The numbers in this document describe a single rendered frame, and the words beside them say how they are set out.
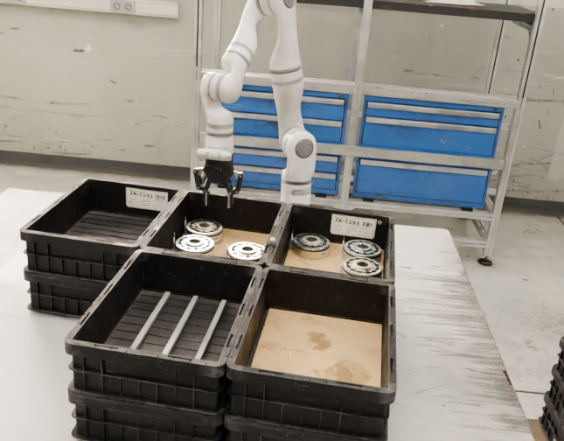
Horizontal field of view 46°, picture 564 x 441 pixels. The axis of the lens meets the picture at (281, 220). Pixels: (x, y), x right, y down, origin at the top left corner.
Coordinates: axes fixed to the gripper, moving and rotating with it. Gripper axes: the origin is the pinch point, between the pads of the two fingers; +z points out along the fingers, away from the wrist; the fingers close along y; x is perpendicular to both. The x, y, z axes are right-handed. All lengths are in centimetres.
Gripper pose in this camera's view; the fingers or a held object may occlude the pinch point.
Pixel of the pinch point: (218, 200)
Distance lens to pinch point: 183.5
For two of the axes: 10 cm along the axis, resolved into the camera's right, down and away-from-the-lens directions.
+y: -9.9, -1.1, 1.0
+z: -0.6, 9.1, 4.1
